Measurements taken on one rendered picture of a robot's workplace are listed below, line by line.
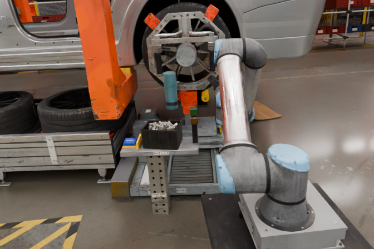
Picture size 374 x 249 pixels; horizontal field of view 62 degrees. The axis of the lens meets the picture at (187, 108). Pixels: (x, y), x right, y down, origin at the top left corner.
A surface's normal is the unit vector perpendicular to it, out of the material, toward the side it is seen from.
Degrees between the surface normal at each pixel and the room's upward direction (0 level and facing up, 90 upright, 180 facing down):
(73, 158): 90
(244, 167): 44
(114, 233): 0
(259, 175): 64
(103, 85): 90
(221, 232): 0
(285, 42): 90
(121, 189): 90
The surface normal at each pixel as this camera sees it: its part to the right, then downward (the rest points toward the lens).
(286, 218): -0.25, 0.01
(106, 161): -0.03, 0.36
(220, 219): -0.06, -0.94
